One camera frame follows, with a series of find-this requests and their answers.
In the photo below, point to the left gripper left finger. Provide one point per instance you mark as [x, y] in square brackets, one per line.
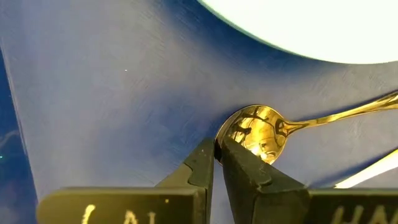
[186, 193]

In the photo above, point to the light blue round plate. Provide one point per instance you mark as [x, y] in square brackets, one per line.
[311, 25]

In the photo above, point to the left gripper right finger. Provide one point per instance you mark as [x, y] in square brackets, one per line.
[258, 199]

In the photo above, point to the gold metal spoon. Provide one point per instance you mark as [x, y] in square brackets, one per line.
[258, 124]

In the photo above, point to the blue plastic tray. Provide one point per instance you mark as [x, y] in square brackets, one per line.
[109, 93]

